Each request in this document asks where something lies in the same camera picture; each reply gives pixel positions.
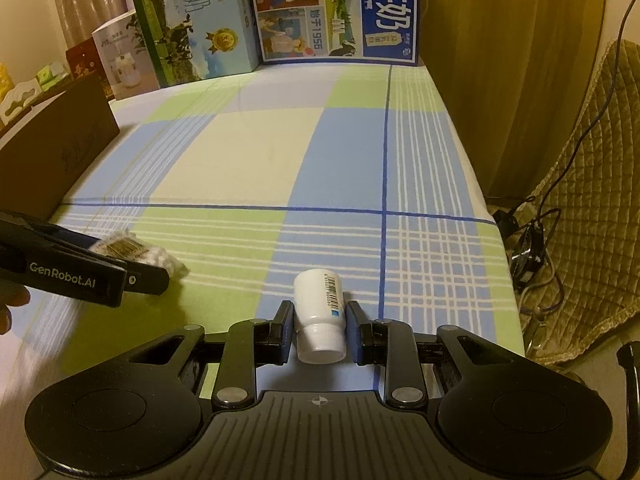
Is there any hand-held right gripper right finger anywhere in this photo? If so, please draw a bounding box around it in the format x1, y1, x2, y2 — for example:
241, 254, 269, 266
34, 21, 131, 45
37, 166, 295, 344
346, 300, 517, 407

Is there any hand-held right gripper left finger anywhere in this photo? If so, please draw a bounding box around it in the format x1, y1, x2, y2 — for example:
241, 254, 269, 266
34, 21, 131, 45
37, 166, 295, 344
127, 300, 296, 409

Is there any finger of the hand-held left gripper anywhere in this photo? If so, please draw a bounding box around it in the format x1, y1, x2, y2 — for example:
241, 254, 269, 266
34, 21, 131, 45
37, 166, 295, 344
27, 224, 99, 252
122, 259, 171, 296

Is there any bag of cotton swabs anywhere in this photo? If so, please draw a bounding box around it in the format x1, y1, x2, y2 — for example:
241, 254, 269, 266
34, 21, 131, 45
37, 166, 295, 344
92, 230, 190, 281

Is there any small white bottle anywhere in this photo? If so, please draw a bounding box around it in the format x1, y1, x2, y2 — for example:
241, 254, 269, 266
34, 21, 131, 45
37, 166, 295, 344
292, 269, 347, 365

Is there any brown cardboard shoe box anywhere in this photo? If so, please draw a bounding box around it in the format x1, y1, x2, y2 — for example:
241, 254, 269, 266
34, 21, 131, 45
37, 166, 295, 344
0, 70, 121, 224

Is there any person's left hand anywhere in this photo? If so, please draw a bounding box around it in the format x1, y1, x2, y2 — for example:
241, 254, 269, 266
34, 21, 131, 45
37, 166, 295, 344
0, 287, 32, 337

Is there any white carved chair back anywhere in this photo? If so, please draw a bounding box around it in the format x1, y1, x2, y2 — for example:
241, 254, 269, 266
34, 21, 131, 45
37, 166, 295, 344
0, 82, 42, 127

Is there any stack of green tissue packs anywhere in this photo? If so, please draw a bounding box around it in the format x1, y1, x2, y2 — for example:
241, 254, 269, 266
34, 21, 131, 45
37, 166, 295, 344
34, 62, 72, 94

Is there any plaid checked tablecloth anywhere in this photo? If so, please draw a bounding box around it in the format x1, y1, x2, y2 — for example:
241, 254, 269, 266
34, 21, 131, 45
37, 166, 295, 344
0, 55, 527, 403

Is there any dark red gift box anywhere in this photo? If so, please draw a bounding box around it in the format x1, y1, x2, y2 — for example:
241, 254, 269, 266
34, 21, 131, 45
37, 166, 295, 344
65, 37, 109, 94

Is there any white appliance box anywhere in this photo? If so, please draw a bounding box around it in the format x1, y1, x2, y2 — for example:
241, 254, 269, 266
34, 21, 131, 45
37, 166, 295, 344
91, 9, 162, 101

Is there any black power adapter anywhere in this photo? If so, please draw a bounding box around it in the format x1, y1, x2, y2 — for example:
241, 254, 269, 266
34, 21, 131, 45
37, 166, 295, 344
507, 222, 552, 287

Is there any green milk carton box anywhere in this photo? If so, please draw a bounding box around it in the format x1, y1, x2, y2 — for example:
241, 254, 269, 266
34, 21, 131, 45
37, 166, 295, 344
125, 0, 261, 90

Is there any chair with quilted cover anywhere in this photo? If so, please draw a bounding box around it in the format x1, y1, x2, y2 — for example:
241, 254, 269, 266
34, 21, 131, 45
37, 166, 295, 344
492, 40, 640, 461

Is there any wooden door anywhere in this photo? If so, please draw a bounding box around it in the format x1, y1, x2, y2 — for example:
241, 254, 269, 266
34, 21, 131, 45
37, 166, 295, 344
419, 0, 609, 202

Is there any blue milk carton box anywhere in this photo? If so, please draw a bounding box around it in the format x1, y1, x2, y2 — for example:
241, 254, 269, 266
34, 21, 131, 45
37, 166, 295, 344
246, 0, 426, 69

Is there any black power cable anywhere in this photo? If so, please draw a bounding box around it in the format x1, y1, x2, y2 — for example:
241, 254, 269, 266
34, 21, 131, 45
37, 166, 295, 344
520, 7, 634, 281

